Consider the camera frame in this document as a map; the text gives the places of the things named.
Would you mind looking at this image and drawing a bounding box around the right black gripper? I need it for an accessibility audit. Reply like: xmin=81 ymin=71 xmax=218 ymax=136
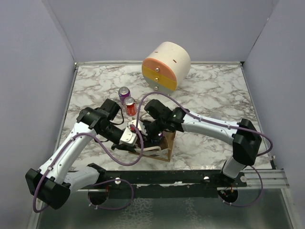
xmin=139 ymin=118 xmax=166 ymax=152

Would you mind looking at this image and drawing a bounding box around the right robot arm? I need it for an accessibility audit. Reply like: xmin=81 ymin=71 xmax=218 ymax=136
xmin=144 ymin=99 xmax=262 ymax=187

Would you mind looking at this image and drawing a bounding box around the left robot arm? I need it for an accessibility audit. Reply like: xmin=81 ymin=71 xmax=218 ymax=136
xmin=25 ymin=99 xmax=144 ymax=213

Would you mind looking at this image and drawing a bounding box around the red can back left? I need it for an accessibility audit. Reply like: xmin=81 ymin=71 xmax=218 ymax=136
xmin=124 ymin=96 xmax=137 ymax=116

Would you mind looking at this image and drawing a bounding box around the round three-drawer storage box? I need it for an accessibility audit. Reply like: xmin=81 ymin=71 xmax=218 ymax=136
xmin=142 ymin=42 xmax=191 ymax=95

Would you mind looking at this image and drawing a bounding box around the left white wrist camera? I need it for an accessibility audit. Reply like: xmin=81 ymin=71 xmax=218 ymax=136
xmin=119 ymin=128 xmax=138 ymax=146

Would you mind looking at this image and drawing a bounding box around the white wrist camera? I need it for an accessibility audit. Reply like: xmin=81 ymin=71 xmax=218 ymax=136
xmin=128 ymin=119 xmax=147 ymax=135
xmin=119 ymin=128 xmax=138 ymax=146

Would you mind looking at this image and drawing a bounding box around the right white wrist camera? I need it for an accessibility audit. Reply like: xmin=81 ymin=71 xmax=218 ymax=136
xmin=128 ymin=119 xmax=147 ymax=135

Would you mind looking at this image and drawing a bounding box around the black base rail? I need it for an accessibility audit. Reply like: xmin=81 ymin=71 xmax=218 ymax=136
xmin=89 ymin=163 xmax=246 ymax=198

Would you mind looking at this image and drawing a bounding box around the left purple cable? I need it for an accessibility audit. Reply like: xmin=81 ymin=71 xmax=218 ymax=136
xmin=32 ymin=124 xmax=145 ymax=213

